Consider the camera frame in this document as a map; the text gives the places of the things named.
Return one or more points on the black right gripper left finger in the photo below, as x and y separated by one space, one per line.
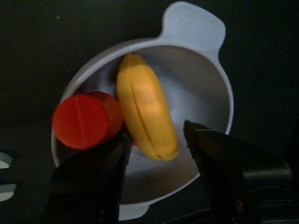
89 186

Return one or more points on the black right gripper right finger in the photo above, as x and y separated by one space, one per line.
221 163

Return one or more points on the red toy ketchup bottle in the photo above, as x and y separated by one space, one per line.
85 119

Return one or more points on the yellow toy banana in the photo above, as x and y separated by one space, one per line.
147 113

